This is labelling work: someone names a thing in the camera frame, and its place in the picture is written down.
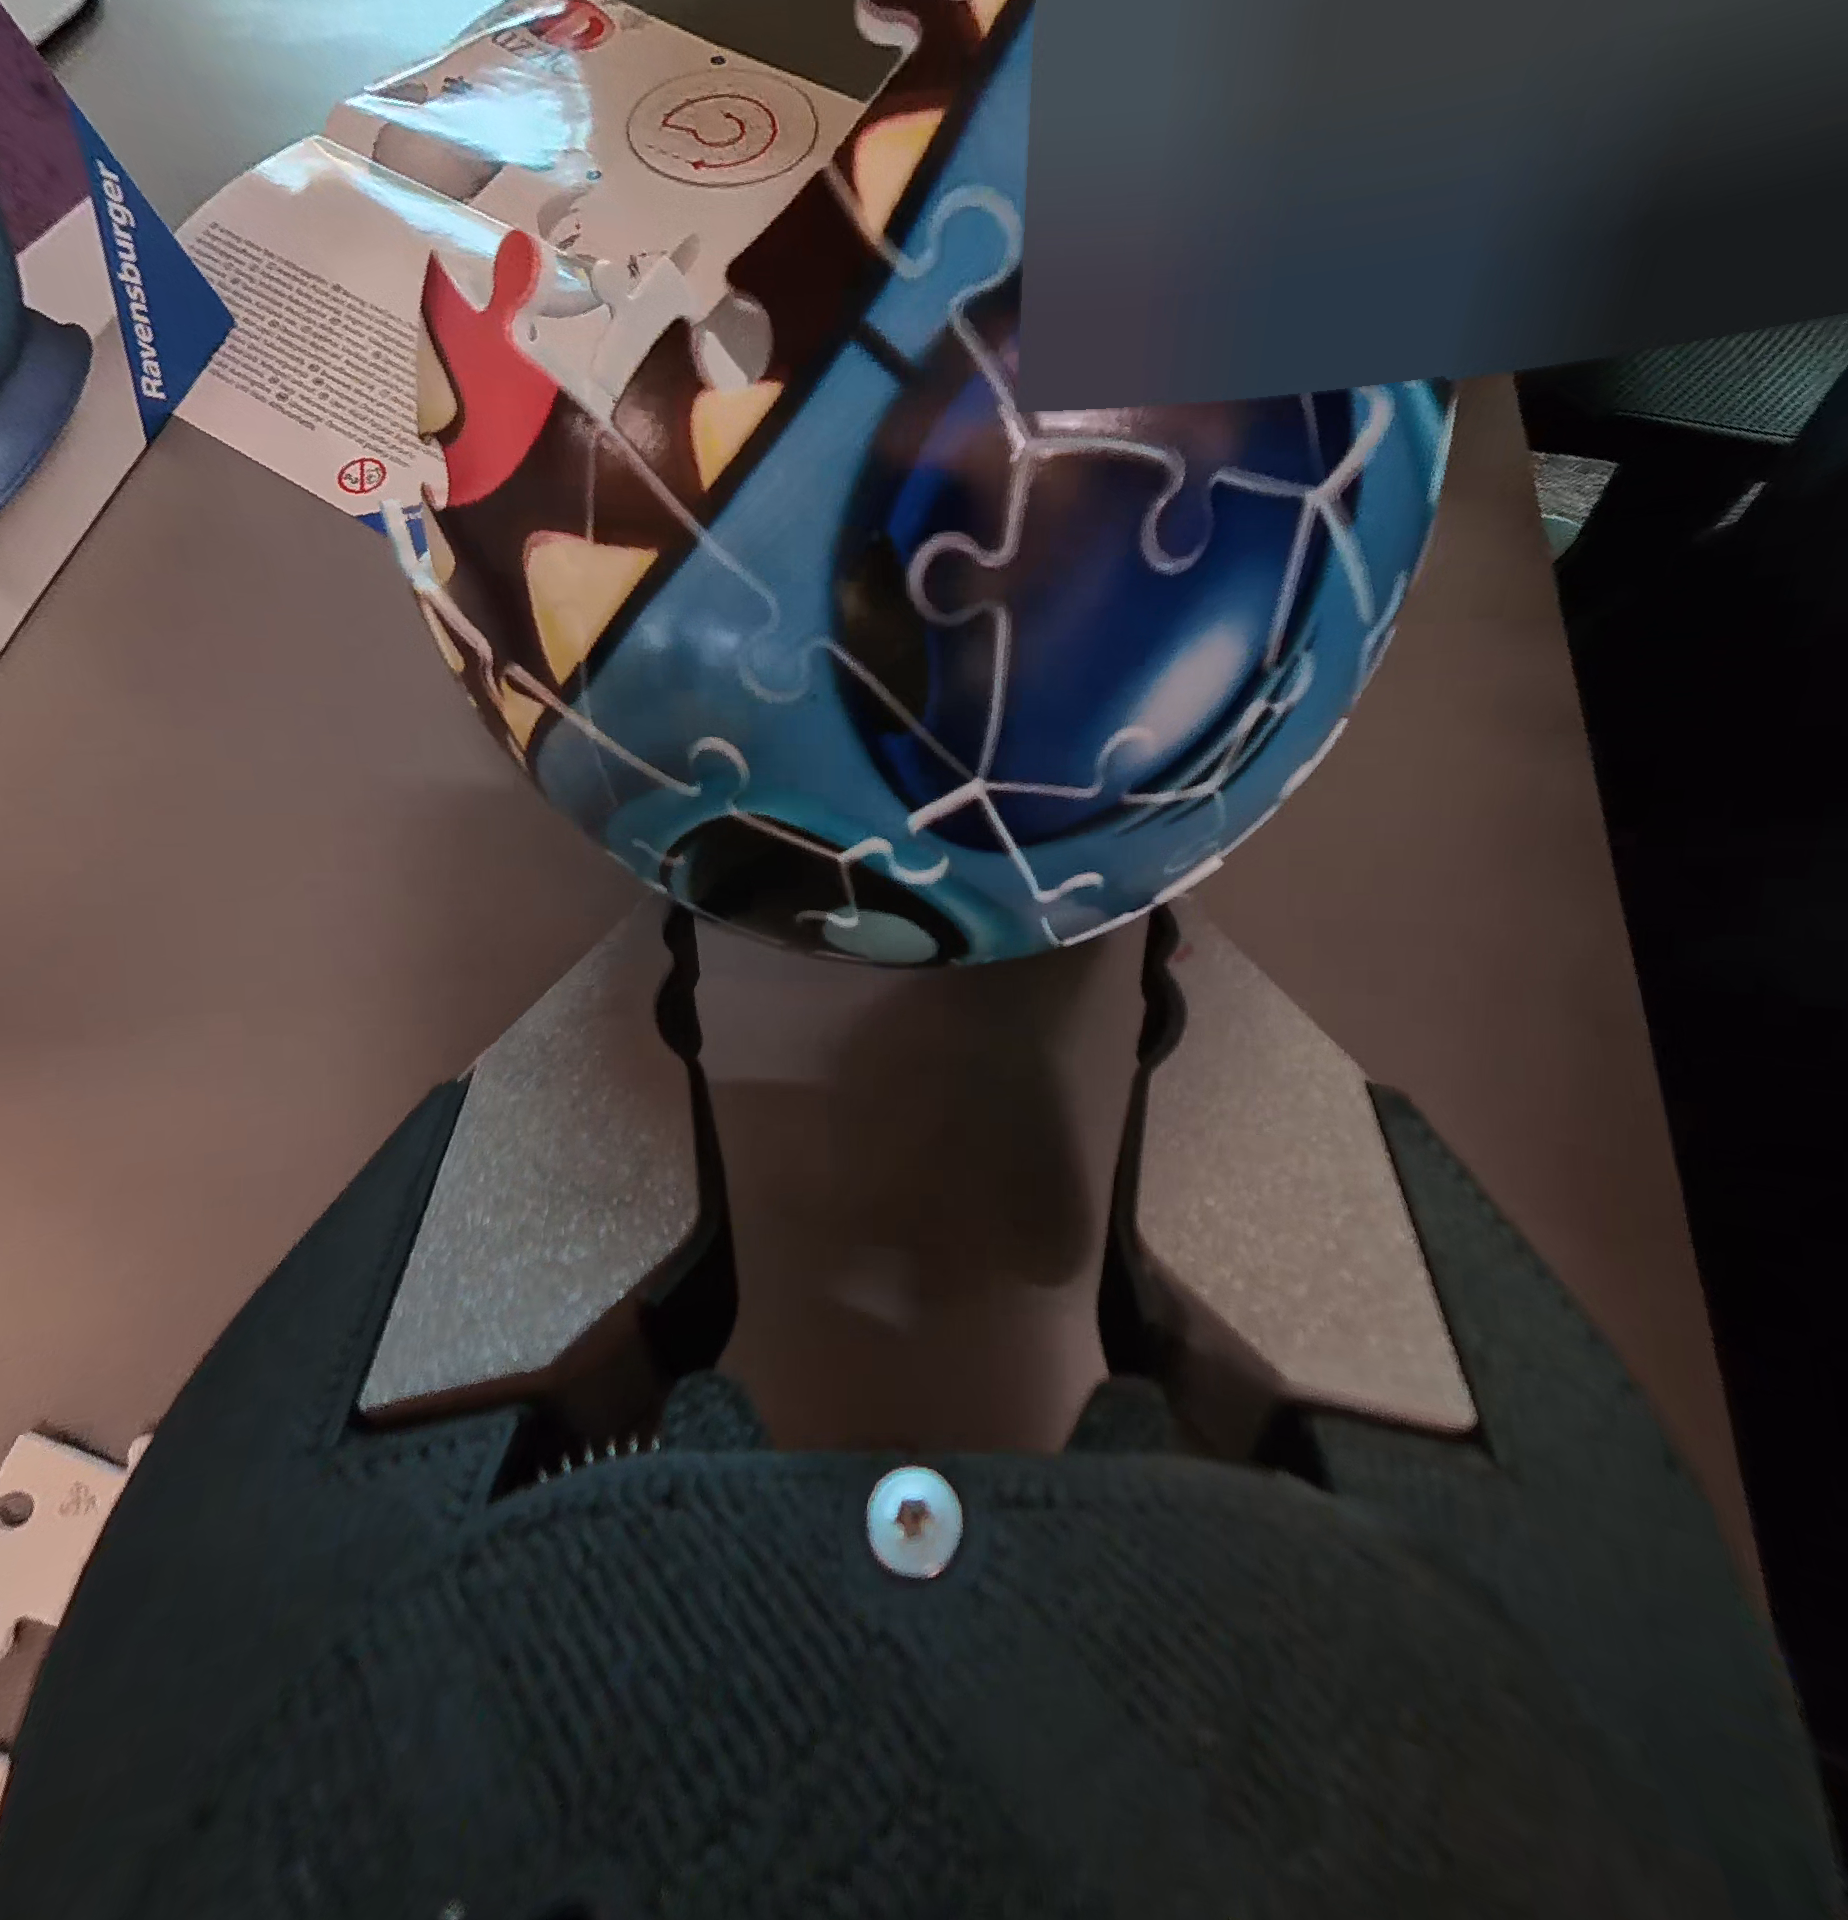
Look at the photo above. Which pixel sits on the cartoon character puzzle box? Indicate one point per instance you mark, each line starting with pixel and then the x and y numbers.
pixel 54 196

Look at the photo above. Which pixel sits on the pile of puzzle pieces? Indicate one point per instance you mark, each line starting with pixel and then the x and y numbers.
pixel 54 1500

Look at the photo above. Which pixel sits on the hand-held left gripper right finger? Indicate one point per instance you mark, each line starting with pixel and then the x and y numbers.
pixel 1283 1200

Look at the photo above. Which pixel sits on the dark grey fabric chair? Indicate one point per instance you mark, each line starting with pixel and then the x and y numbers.
pixel 1687 452

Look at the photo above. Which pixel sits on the folded instruction leaflet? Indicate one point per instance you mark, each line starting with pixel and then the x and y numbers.
pixel 307 286

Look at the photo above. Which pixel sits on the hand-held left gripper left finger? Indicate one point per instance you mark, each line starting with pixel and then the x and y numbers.
pixel 549 1200

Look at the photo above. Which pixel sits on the blue puzzle ball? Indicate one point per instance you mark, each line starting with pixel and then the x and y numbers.
pixel 802 569

